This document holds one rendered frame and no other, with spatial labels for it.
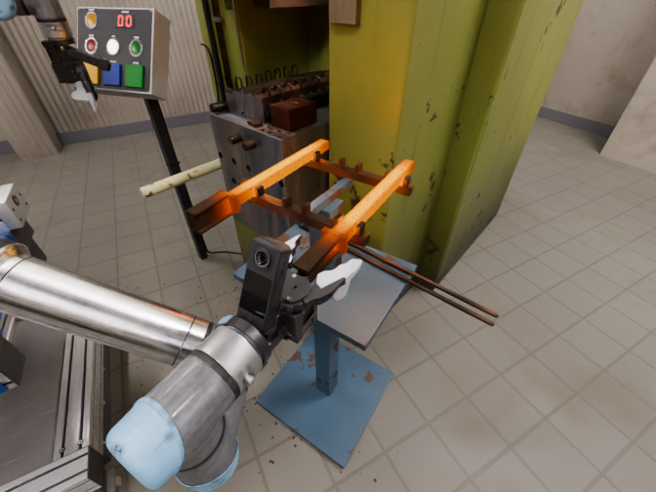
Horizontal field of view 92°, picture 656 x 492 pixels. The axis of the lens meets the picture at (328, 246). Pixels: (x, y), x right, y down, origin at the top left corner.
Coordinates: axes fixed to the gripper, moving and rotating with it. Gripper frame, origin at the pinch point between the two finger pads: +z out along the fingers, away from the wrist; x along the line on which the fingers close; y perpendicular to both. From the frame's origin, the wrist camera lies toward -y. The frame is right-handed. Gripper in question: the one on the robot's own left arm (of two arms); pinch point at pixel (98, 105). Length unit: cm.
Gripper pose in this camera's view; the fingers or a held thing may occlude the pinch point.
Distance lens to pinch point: 145.5
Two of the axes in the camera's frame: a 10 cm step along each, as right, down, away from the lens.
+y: -8.8, 3.1, -3.7
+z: 0.0, 7.7, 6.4
